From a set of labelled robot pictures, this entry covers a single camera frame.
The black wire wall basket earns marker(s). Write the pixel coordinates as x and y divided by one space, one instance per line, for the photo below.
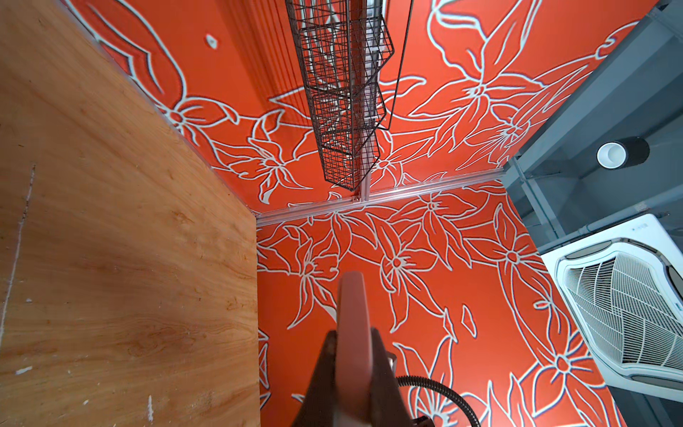
341 48

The black cylindrical ceiling light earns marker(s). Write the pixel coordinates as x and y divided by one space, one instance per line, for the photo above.
623 153

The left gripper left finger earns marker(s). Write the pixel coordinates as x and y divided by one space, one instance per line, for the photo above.
319 402

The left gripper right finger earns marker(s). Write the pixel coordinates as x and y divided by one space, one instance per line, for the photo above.
386 404

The white ceiling air conditioner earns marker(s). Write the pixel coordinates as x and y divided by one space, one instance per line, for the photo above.
623 287

